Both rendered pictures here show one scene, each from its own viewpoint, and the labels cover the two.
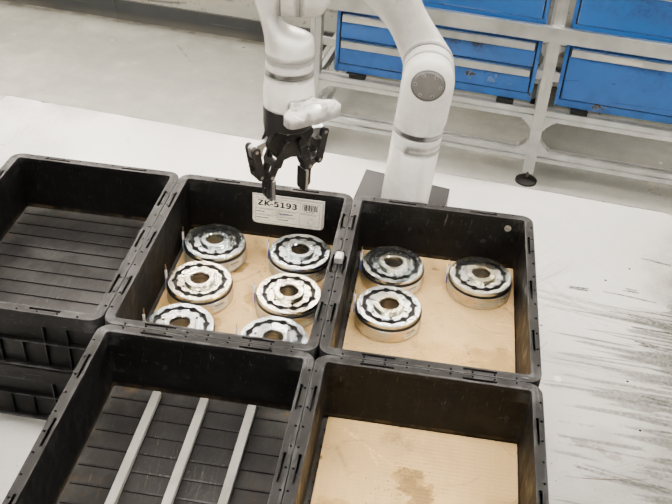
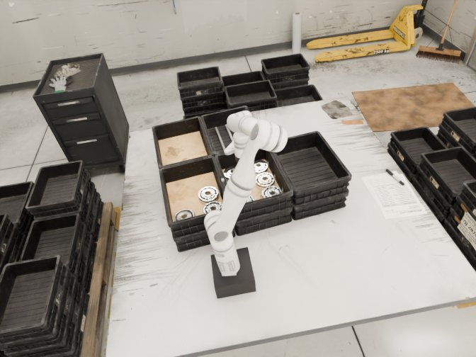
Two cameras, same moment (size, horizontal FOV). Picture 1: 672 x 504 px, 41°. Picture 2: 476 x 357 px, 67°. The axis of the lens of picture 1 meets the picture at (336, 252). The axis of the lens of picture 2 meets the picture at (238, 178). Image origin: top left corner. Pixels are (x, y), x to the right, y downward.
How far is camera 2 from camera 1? 2.39 m
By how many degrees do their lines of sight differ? 98
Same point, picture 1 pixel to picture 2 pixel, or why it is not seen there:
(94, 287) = (295, 173)
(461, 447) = not seen: hidden behind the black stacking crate
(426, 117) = not seen: hidden behind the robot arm
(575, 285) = (154, 286)
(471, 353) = (181, 197)
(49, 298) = (302, 166)
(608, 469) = (143, 214)
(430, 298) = (199, 211)
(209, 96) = not seen: outside the picture
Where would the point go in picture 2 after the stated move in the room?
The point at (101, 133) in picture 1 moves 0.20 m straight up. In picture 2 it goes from (410, 286) to (423, 260)
